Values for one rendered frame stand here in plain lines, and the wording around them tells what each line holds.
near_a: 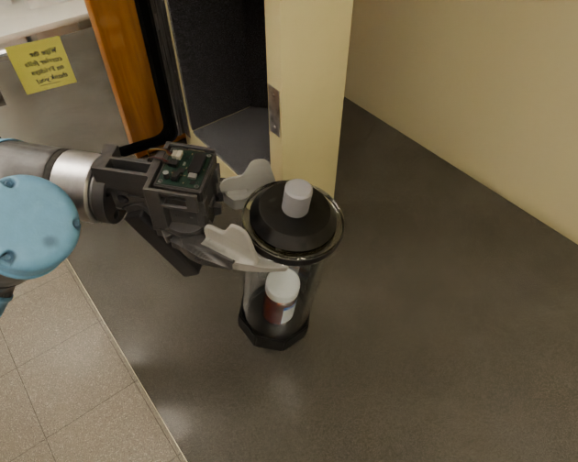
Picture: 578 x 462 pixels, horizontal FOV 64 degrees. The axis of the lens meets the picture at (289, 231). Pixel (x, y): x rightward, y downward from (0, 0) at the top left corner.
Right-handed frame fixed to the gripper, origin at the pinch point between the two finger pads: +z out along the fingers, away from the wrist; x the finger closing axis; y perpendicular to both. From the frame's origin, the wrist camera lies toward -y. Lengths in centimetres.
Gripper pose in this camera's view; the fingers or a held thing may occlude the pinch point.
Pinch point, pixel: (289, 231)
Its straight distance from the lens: 50.5
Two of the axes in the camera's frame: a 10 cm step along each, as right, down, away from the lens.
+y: 0.5, -6.3, -7.8
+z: 9.9, 1.6, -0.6
